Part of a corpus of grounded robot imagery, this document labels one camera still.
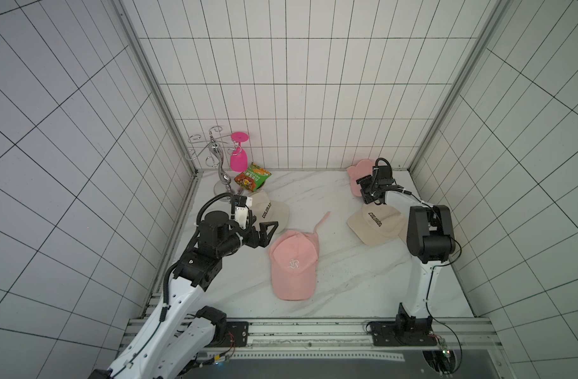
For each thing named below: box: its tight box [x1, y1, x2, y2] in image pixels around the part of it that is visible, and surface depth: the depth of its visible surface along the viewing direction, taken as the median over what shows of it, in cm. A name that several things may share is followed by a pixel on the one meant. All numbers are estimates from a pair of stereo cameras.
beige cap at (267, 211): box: [250, 191, 290, 237], surface depth 102 cm
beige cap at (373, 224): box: [346, 202, 407, 246], surface depth 97 cm
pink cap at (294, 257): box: [269, 211, 331, 301], surface depth 83 cm
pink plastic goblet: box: [229, 131, 250, 173], surface depth 105 cm
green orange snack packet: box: [233, 161, 273, 192], surface depth 109 cm
